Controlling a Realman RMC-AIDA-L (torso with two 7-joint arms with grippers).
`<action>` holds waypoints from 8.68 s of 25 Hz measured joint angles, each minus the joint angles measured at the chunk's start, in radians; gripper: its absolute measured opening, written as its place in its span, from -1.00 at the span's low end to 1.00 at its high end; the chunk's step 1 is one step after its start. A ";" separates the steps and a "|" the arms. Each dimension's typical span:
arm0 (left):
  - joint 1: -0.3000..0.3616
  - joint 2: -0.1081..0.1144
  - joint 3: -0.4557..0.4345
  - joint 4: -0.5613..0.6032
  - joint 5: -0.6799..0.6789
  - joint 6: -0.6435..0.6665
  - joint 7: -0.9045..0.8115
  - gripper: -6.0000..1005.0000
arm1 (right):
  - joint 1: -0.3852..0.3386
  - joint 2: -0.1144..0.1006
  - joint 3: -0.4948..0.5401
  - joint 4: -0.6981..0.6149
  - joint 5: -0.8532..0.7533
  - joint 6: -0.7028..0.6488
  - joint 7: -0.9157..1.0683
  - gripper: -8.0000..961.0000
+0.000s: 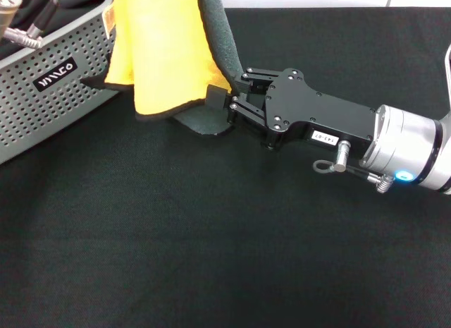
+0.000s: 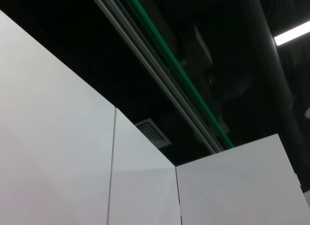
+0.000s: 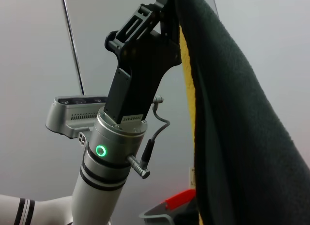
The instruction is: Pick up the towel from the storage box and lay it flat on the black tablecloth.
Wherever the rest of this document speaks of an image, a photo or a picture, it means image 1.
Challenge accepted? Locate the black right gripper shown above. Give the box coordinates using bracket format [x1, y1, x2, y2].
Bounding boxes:
[206, 67, 382, 152]

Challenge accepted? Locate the black tablecloth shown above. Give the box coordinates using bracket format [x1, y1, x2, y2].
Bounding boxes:
[0, 6, 451, 328]

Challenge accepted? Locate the dark grey cloth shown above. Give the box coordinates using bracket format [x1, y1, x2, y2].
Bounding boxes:
[0, 0, 109, 61]

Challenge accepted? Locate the grey perforated storage box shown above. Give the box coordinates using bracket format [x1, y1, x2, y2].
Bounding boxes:
[0, 0, 119, 165]

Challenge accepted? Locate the yellow and grey towel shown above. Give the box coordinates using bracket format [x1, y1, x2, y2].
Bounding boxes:
[80, 0, 247, 137]

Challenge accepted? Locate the right gripper grey cable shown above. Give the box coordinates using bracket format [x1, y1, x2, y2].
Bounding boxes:
[313, 139, 396, 194]

